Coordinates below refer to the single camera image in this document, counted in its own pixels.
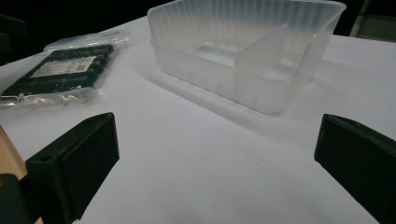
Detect translucent plastic storage box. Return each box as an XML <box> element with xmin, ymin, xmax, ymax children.
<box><xmin>147</xmin><ymin>0</ymin><xmax>347</xmax><ymax>115</ymax></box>

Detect grey metal stand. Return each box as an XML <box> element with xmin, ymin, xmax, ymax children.
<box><xmin>346</xmin><ymin>0</ymin><xmax>396</xmax><ymax>43</ymax></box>

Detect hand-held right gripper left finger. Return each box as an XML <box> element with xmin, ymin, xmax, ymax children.
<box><xmin>25</xmin><ymin>112</ymin><xmax>120</xmax><ymax>224</ymax></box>

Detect clear bag of dark parts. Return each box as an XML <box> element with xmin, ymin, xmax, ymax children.
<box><xmin>0</xmin><ymin>28</ymin><xmax>133</xmax><ymax>109</ymax></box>

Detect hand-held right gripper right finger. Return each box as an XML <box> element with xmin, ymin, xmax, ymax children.
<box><xmin>313</xmin><ymin>113</ymin><xmax>396</xmax><ymax>224</ymax></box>

